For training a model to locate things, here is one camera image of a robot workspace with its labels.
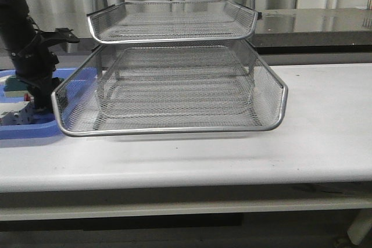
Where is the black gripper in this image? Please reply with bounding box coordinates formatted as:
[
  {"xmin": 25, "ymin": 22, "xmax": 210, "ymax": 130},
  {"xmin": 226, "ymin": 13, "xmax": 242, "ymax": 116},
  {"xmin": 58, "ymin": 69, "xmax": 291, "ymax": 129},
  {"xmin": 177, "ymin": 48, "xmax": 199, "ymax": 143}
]
[{"xmin": 10, "ymin": 28, "xmax": 80, "ymax": 113}]

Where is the red emergency stop button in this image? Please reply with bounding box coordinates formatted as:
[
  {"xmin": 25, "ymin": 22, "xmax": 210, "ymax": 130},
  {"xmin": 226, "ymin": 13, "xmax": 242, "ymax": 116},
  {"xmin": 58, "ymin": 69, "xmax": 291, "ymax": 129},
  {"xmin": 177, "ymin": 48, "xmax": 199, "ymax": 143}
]
[{"xmin": 24, "ymin": 93, "xmax": 37, "ymax": 111}]

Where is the mesh tray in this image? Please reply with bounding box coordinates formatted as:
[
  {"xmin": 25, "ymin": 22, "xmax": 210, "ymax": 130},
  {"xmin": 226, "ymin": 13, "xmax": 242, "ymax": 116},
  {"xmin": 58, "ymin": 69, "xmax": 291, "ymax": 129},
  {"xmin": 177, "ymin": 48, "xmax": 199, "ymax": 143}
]
[
  {"xmin": 51, "ymin": 39, "xmax": 288, "ymax": 137},
  {"xmin": 87, "ymin": 0, "xmax": 259, "ymax": 44},
  {"xmin": 95, "ymin": 83, "xmax": 252, "ymax": 118}
]

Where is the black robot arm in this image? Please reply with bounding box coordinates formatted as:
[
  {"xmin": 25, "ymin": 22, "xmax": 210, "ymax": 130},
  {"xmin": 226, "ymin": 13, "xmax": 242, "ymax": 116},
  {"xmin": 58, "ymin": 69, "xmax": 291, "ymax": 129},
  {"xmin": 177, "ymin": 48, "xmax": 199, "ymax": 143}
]
[{"xmin": 1, "ymin": 0, "xmax": 80, "ymax": 111}]

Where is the white circuit breaker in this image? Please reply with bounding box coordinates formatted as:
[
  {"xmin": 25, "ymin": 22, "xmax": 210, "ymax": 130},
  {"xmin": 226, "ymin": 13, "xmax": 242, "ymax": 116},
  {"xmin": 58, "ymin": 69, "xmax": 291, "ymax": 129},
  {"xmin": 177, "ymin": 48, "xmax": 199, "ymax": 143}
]
[{"xmin": 1, "ymin": 102, "xmax": 34, "ymax": 126}]

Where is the blue plastic tray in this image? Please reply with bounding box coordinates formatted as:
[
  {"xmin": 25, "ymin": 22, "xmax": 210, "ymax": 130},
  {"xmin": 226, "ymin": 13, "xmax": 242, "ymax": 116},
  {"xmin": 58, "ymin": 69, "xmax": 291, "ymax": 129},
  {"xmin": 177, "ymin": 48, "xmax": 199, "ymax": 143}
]
[{"xmin": 0, "ymin": 67, "xmax": 96, "ymax": 140}]

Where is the dark granite counter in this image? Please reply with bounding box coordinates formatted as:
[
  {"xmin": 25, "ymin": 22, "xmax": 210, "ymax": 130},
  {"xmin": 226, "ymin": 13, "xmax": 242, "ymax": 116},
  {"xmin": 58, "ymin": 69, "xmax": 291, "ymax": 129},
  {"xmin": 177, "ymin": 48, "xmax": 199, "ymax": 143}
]
[{"xmin": 58, "ymin": 8, "xmax": 372, "ymax": 56}]

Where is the white table leg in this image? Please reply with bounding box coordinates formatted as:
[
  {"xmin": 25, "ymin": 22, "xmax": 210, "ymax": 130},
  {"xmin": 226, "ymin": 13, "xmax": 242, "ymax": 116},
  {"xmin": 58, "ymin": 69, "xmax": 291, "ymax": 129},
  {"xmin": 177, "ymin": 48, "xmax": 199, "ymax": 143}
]
[{"xmin": 346, "ymin": 209, "xmax": 371, "ymax": 245}]

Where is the green electrical switch block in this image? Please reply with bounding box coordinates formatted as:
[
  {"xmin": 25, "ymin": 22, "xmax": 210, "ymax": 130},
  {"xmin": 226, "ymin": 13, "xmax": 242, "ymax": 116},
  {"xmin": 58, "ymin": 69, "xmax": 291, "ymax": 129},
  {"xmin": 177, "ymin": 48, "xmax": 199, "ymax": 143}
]
[{"xmin": 1, "ymin": 75, "xmax": 64, "ymax": 98}]

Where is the silver rack frame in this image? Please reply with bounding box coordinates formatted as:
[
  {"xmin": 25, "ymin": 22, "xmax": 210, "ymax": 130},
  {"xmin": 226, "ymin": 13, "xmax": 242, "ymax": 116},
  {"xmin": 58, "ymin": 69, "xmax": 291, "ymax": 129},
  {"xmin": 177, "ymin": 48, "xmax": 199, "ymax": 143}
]
[{"xmin": 90, "ymin": 0, "xmax": 255, "ymax": 92}]

